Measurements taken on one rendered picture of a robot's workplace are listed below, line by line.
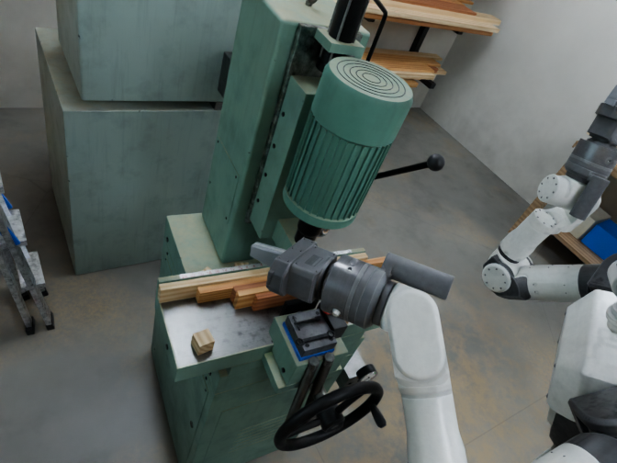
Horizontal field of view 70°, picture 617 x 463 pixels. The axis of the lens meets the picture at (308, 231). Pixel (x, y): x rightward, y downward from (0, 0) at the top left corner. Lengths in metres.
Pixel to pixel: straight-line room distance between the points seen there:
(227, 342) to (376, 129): 0.59
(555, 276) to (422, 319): 0.66
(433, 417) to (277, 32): 0.73
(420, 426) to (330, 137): 0.50
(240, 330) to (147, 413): 0.94
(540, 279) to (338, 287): 0.70
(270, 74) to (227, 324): 0.58
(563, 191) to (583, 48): 3.20
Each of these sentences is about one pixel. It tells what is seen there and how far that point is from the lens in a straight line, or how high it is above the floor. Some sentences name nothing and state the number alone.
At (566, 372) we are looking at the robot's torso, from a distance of 0.91.
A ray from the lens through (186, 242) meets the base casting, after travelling 1.38.
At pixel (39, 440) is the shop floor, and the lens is 1.95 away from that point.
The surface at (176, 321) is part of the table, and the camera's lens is 1.08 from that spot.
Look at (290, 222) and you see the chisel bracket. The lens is 1.12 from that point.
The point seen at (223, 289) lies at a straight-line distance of 1.10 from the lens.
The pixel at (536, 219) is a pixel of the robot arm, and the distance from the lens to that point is 1.17.
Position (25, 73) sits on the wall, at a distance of 3.32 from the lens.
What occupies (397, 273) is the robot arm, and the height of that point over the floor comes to 1.40.
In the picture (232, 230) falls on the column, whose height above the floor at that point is 0.95.
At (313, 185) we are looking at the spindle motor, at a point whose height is 1.29.
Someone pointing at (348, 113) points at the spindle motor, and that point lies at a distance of 0.79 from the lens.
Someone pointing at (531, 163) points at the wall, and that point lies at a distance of 4.39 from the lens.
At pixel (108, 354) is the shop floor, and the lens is 2.08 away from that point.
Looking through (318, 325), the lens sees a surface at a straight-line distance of 1.02.
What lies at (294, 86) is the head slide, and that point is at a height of 1.41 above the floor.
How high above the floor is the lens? 1.79
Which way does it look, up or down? 40 degrees down
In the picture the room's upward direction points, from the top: 23 degrees clockwise
